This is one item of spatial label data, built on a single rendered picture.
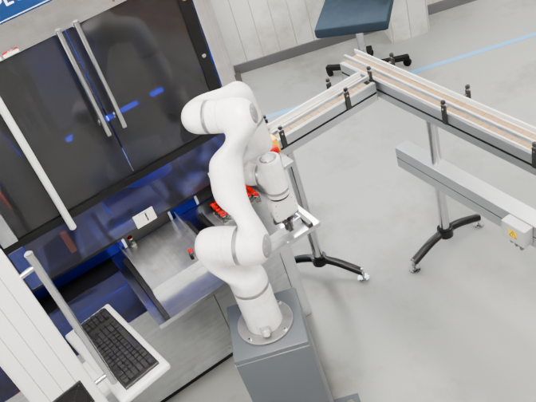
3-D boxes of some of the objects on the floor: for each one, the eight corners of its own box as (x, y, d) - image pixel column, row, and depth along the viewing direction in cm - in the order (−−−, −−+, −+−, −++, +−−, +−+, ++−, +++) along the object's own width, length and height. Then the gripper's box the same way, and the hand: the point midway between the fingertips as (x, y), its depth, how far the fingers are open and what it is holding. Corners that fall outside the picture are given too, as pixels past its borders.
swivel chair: (403, 45, 517) (380, -109, 447) (427, 84, 467) (407, -81, 397) (319, 69, 521) (283, -79, 451) (334, 111, 472) (297, -49, 402)
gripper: (266, 206, 236) (279, 244, 248) (301, 185, 241) (312, 223, 252) (255, 198, 242) (268, 234, 253) (289, 177, 246) (301, 214, 257)
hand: (289, 225), depth 251 cm, fingers closed, pressing on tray
